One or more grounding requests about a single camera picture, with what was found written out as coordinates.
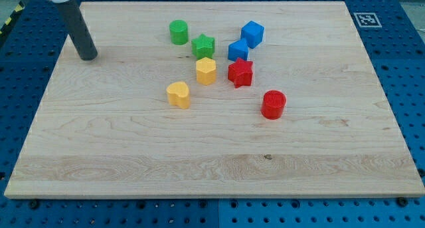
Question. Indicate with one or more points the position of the red star block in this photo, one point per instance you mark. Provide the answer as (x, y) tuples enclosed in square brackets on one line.
[(240, 72)]

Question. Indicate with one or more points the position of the green star block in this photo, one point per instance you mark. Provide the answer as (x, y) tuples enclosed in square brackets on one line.
[(203, 46)]

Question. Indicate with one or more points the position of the light wooden board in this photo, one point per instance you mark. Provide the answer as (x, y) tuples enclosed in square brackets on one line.
[(105, 130)]

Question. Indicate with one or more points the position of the yellow heart block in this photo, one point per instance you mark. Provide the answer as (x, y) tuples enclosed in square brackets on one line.
[(178, 94)]

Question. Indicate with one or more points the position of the yellow hexagon block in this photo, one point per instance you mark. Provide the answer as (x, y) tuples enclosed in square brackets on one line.
[(206, 71)]

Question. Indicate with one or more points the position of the red cylinder block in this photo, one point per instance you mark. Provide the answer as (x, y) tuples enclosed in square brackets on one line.
[(273, 104)]

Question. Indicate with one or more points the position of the blue pentagon block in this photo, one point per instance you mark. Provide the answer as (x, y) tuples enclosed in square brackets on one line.
[(238, 49)]

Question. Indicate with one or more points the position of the blue cube block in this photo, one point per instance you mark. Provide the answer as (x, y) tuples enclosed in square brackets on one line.
[(253, 33)]

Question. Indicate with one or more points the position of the green cylinder block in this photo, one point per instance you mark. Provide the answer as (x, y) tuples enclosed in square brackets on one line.
[(179, 32)]

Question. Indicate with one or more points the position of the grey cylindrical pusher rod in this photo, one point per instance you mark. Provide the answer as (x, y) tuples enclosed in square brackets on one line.
[(77, 29)]

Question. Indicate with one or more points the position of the white fiducial marker tag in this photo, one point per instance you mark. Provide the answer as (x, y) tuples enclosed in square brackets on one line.
[(367, 20)]

